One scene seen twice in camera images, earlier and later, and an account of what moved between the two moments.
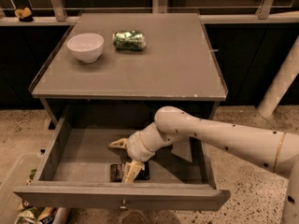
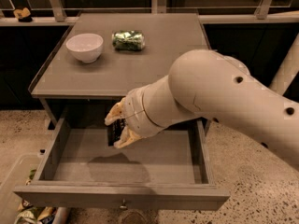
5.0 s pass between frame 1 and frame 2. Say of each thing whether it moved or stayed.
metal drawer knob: stayed
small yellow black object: stayed
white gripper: moved
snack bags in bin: stayed
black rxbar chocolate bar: moved
